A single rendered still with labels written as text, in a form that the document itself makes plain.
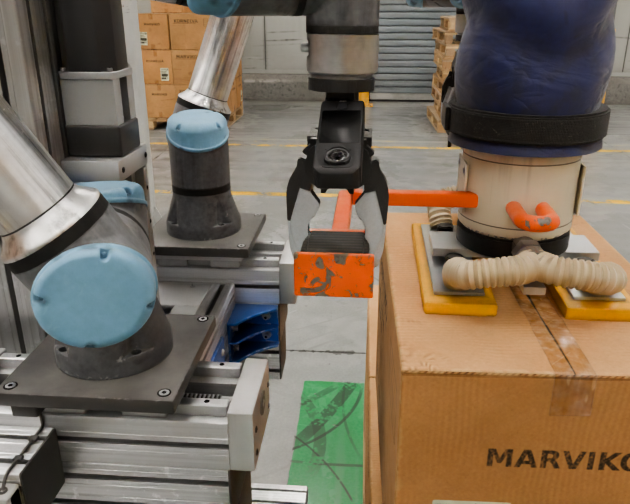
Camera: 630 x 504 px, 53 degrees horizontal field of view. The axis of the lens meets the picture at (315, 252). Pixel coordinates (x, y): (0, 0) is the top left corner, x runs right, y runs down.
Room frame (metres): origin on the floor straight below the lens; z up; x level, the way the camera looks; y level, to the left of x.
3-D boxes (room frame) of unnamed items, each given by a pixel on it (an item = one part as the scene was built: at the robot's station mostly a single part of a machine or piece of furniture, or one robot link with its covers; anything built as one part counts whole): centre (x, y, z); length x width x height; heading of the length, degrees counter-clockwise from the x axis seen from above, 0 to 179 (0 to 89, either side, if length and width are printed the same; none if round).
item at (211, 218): (1.24, 0.23, 1.09); 0.15 x 0.15 x 0.10
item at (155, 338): (0.75, 0.27, 1.09); 0.15 x 0.15 x 0.10
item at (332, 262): (0.67, -0.02, 1.20); 0.09 x 0.08 x 0.05; 85
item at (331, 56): (0.70, -0.03, 1.42); 0.08 x 0.08 x 0.05
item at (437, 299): (0.95, -0.22, 1.10); 0.34 x 0.10 x 0.05; 175
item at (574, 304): (0.94, -0.40, 1.10); 0.34 x 0.10 x 0.05; 175
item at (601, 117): (0.95, -0.31, 1.32); 0.23 x 0.23 x 0.04
